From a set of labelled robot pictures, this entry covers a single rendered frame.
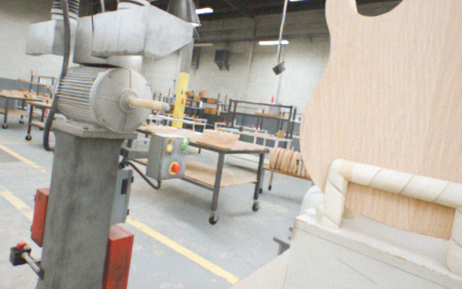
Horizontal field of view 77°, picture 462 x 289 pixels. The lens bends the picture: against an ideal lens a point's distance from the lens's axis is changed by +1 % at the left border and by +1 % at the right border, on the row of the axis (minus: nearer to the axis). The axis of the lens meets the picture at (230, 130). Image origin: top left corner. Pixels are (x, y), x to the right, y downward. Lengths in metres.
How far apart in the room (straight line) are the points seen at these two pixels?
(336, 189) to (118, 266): 1.26
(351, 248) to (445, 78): 0.28
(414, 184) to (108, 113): 0.98
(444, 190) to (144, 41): 0.76
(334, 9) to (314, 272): 0.44
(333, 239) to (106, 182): 1.08
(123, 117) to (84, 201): 0.41
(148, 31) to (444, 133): 0.73
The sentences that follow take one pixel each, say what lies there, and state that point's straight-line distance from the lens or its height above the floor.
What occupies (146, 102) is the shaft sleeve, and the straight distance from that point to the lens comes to 1.07.
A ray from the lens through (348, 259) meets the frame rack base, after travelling 0.50.
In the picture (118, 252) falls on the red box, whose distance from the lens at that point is 1.55.
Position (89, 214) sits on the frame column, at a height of 0.75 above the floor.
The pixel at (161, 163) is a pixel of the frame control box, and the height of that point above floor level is 1.00.
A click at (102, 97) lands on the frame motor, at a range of 1.14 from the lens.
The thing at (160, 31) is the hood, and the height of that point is 1.47.
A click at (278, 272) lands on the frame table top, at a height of 0.93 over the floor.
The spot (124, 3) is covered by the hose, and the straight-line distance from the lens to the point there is 1.08.
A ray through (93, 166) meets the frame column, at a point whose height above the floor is 0.96.
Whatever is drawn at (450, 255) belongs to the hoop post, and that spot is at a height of 1.12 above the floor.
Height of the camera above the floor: 1.26
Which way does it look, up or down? 3 degrees down
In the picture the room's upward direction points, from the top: 9 degrees clockwise
